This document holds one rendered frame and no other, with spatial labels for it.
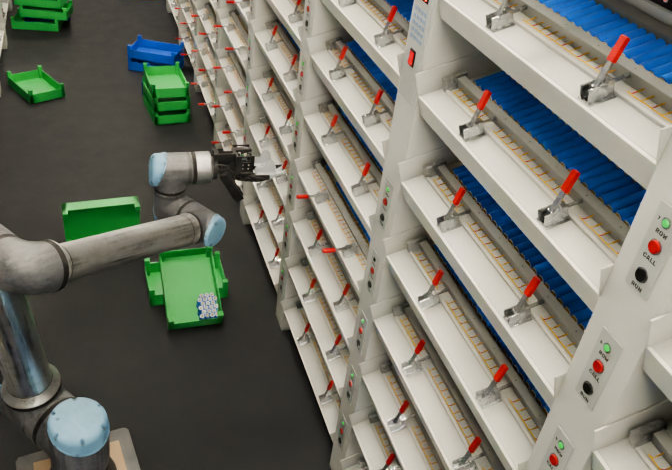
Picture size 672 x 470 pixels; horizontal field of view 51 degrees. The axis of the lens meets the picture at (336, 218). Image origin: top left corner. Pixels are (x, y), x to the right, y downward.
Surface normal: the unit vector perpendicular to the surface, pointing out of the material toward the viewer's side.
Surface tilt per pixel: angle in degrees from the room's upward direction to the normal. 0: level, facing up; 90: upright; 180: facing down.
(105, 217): 90
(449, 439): 18
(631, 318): 90
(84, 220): 90
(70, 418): 7
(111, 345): 0
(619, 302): 90
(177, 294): 26
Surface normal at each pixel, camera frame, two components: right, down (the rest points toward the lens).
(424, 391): -0.18, -0.75
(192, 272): 0.24, -0.49
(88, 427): 0.23, -0.77
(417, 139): 0.31, 0.57
